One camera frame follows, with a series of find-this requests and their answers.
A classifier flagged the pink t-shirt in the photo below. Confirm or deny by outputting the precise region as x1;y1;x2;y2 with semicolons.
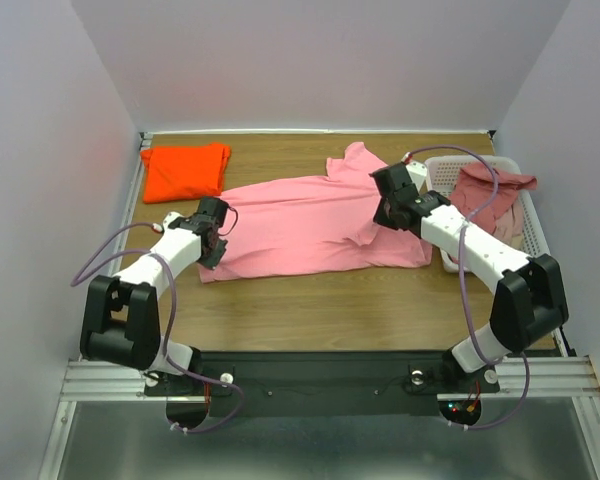
199;142;432;284

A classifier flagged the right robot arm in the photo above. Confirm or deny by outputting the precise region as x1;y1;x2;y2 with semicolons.
370;163;569;390

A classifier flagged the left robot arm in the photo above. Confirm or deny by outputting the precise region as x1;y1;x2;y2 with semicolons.
71;197;232;396

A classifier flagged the folded orange t-shirt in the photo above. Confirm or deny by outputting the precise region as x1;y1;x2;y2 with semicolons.
140;143;231;204

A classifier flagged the white plastic laundry basket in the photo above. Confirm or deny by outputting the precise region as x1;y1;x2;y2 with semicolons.
424;155;550;257

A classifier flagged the dusty red t-shirt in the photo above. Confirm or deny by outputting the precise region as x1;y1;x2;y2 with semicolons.
450;162;537;235

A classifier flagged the light pink garment in basket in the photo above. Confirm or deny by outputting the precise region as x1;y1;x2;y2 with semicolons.
493;200;524;250

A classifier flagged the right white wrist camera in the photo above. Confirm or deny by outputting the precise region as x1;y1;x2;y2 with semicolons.
402;152;428;192

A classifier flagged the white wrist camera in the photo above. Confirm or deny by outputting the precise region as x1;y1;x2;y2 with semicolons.
402;152;428;192
151;211;184;234

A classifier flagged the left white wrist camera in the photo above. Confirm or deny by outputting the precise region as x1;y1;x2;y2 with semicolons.
151;211;184;234

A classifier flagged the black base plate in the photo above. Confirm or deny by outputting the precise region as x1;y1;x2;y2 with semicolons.
144;349;501;419

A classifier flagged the aluminium frame rail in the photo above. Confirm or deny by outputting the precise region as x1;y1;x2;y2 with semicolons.
60;357;600;402

